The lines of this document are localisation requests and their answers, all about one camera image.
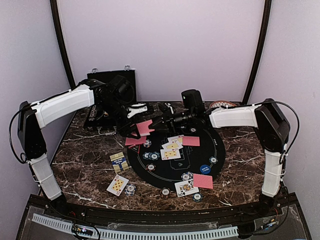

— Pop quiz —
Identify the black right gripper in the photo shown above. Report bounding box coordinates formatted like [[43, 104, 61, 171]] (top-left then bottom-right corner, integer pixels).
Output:
[[149, 107, 196, 135]]

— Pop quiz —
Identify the face-up ace of hearts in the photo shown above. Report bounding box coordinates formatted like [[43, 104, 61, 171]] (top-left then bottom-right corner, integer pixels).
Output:
[[167, 134, 184, 144]]

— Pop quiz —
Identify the face-up ace of diamonds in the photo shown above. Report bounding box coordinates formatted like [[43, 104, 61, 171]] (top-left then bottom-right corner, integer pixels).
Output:
[[162, 140, 183, 151]]

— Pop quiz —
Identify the dealt red-backed card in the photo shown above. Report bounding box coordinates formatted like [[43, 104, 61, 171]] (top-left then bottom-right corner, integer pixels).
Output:
[[125, 136, 147, 146]]

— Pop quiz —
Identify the face-up five of hearts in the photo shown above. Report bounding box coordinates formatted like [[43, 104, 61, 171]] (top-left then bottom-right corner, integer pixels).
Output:
[[160, 149, 181, 161]]

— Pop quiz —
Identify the blue small blind button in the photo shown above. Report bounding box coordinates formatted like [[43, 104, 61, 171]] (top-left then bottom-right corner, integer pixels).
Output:
[[199, 164, 211, 175]]

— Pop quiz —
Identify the face-up king of clubs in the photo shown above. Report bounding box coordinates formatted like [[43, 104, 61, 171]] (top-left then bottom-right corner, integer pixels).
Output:
[[174, 178, 199, 198]]

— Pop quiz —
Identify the blue-green chip stack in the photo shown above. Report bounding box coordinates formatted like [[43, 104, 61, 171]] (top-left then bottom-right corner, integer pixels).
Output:
[[192, 192, 203, 203]]

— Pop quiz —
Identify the red chip stack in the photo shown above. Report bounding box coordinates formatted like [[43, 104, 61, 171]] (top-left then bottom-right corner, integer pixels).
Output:
[[160, 187, 171, 199]]

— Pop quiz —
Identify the face-up eight of diamonds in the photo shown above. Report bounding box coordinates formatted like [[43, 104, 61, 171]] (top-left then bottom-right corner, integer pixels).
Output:
[[106, 174, 129, 197]]

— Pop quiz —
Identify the blue chip stack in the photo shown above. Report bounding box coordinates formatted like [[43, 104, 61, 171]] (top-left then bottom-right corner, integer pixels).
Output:
[[124, 184, 136, 196]]

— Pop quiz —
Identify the red-backed playing card deck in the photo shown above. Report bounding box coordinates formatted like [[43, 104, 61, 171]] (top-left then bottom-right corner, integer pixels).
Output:
[[136, 119, 154, 137]]

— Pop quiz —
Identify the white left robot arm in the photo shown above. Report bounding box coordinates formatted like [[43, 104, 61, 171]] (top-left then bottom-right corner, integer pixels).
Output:
[[14, 76, 147, 218]]

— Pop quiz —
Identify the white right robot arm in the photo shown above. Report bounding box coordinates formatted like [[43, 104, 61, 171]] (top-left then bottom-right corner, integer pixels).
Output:
[[149, 89, 292, 198]]

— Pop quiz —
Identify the black poker chip case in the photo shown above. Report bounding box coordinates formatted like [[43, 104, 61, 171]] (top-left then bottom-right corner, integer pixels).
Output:
[[83, 66, 137, 132]]

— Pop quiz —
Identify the patterned ceramic plate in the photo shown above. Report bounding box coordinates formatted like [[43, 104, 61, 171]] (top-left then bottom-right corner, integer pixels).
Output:
[[209, 100, 237, 108]]

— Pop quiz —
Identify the round black poker mat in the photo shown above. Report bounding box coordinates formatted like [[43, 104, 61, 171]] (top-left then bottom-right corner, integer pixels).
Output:
[[127, 125, 226, 190]]

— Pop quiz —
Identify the red triangular dealer button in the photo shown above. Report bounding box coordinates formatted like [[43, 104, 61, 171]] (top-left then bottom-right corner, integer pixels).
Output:
[[128, 145, 141, 154]]

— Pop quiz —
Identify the yellow card deck box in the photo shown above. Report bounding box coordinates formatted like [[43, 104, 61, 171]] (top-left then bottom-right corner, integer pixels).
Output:
[[109, 152, 129, 173]]

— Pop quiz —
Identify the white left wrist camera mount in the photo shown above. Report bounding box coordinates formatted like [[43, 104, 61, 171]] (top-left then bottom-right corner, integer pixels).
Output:
[[127, 103, 148, 119]]

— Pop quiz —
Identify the left black frame post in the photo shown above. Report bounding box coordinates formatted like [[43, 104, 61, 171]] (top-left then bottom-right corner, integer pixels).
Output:
[[49, 0, 76, 89]]

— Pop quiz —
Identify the black frame post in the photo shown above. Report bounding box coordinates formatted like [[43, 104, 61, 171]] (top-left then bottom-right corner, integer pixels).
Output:
[[49, 0, 76, 89], [241, 0, 272, 105]]

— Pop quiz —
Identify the white slotted cable duct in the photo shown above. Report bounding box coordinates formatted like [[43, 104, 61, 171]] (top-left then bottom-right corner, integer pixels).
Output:
[[31, 213, 239, 240]]

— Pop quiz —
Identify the right black frame post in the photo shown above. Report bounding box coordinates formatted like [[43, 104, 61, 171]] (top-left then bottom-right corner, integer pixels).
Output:
[[241, 0, 272, 105]]

